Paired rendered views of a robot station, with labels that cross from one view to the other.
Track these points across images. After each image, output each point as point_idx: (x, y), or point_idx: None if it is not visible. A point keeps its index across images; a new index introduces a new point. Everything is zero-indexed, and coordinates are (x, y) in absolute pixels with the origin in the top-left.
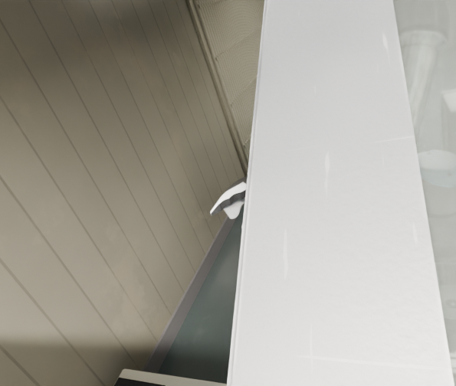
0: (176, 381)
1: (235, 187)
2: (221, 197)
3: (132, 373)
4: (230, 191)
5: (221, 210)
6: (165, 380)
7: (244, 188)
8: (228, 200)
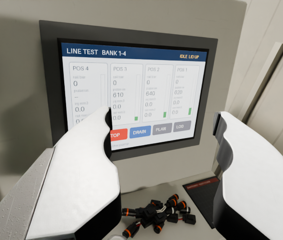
0: (208, 237)
1: None
2: (254, 131)
3: None
4: (272, 164)
5: (213, 132)
6: (217, 233)
7: (239, 200)
8: (221, 139)
